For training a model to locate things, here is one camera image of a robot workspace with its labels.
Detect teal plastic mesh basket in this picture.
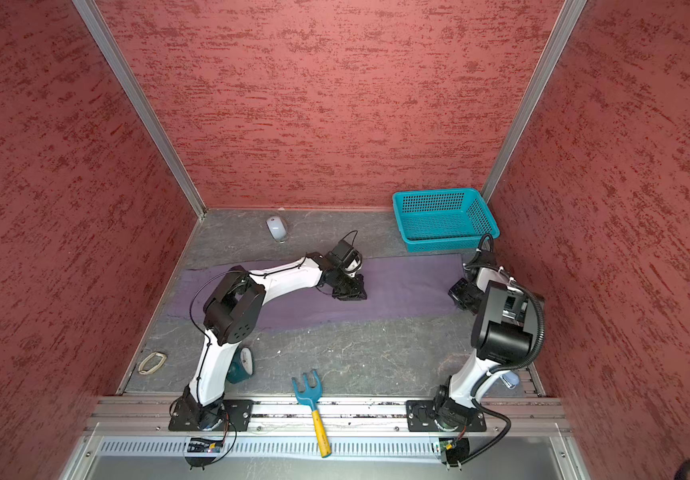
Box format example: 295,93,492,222
392,188,500,253

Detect black corrugated cable conduit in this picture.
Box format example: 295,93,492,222
455,233,547,466

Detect aluminium corner post left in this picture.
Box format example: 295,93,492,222
72,0,208,221

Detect aluminium corner post right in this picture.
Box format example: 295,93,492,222
481,0,587,203

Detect purple trousers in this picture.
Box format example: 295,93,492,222
167,253,466,331

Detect aluminium corner post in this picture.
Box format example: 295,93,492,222
72,0,208,221
481,0,587,203

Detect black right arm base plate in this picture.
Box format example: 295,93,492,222
405,400,487,433

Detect left circuit board with wires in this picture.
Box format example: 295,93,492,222
184,415,237,470

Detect circuit board with wires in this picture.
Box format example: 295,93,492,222
438,428,470,469
184,415,237,470

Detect blue garden fork yellow handle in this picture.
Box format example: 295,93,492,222
291,369,332,458

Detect small light blue object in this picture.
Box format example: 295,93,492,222
500,371,521,390

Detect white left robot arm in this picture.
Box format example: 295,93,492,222
170,245,367,431

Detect white computer mouse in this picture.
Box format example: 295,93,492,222
266,215,289,243

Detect aluminium front rail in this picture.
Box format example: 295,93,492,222
78,395,576,464

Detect right circuit board with wires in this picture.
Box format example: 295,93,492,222
438,428,470,469

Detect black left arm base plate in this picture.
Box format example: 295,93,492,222
168,398,254,433

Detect teal tape dispenser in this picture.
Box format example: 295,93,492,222
226,347,254,384

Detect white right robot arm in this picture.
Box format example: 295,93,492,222
434,266,546,431

